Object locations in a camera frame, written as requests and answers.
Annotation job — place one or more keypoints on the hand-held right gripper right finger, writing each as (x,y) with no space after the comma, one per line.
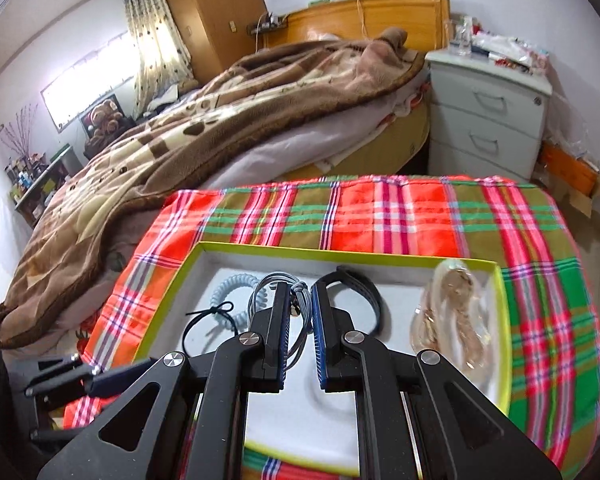
(322,345)

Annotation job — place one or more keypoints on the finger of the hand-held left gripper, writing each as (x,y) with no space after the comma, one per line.
(115,377)
(60,375)

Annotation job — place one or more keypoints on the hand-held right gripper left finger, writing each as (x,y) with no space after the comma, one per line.
(275,340)

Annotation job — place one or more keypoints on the black wristband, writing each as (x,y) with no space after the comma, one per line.
(375,300)

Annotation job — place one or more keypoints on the yellow cardboard box tray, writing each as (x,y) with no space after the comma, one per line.
(300,420)

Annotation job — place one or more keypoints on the clear plastic hair claw clip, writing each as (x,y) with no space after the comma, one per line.
(475,330)

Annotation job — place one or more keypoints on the red green plaid cloth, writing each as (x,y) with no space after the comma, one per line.
(405,220)

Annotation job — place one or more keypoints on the shelf with bottles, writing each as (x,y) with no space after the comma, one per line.
(35,190)

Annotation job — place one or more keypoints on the brown patterned blanket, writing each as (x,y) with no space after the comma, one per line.
(180,160)

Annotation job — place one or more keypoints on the dried decorative branches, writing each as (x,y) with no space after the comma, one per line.
(20,132)

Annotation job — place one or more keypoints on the brown teddy bear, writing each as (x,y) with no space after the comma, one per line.
(105,120)

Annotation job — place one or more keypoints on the white nightstand with drawers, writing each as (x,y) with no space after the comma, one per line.
(485,120)

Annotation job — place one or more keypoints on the bright window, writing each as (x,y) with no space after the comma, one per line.
(90,85)

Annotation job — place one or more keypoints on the orange box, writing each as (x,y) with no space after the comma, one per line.
(570,170)

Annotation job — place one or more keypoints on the power strip with plugs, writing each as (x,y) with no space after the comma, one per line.
(270,24)

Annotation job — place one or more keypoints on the dotted curtain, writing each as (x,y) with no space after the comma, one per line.
(155,45)

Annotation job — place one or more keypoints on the clear drinking glass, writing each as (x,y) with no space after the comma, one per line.
(460,37)

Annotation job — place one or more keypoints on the wooden wardrobe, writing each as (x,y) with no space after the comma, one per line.
(205,10)

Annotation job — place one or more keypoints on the clutter pile on nightstand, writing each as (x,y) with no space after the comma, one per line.
(510,50)

